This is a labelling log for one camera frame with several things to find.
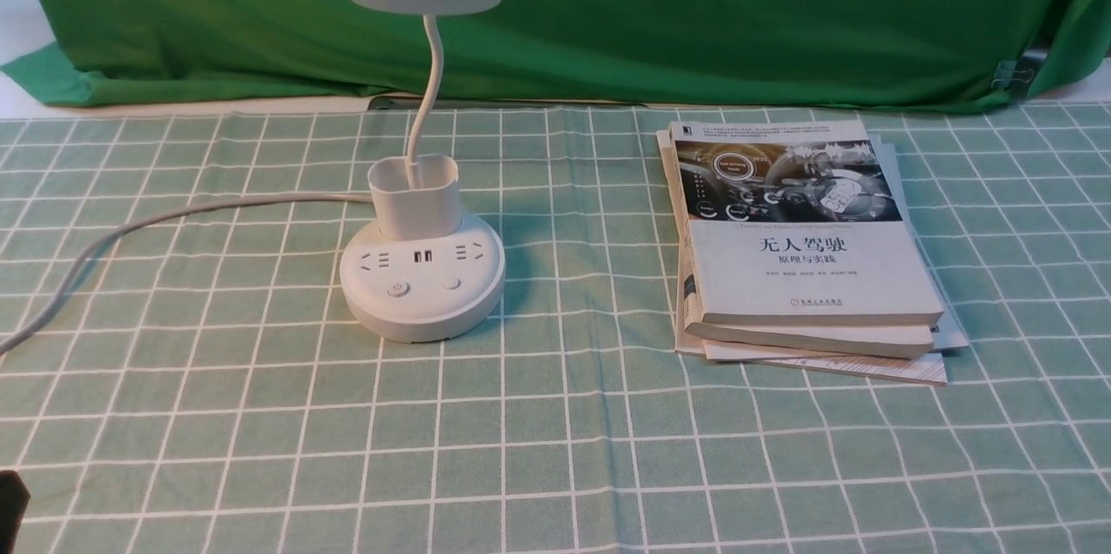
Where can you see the black gloved hand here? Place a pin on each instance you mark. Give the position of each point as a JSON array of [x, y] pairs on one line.
[[14, 501]]

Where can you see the book in stack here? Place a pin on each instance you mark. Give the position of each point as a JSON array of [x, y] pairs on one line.
[[833, 337], [925, 370]]

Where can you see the green checkered tablecloth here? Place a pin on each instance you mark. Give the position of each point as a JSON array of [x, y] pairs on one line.
[[207, 391]]

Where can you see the green backdrop cloth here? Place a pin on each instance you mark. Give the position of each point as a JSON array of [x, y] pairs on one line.
[[924, 54]]

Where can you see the middle book in stack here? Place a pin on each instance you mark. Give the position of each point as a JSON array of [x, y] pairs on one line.
[[833, 337]]

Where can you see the metal binder clip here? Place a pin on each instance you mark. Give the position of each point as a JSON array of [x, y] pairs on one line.
[[1014, 77]]

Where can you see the bottom book in stack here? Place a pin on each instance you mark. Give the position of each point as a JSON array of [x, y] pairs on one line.
[[925, 370]]

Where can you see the white top book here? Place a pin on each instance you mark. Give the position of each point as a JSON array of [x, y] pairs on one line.
[[807, 259]]

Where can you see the white desk lamp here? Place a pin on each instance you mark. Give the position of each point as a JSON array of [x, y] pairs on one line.
[[425, 270]]

